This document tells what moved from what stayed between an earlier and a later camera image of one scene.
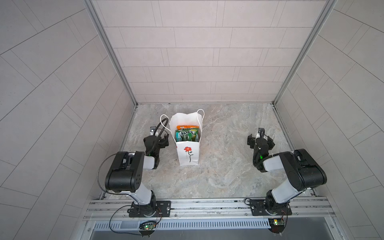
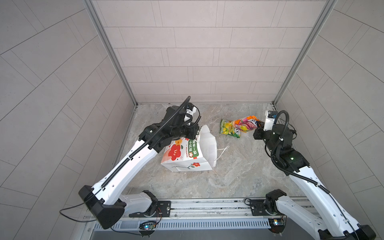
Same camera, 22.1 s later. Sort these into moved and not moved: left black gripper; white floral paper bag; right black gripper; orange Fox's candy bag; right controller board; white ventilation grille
Moved: left black gripper; orange Fox's candy bag; white floral paper bag; right black gripper
Not moved: white ventilation grille; right controller board
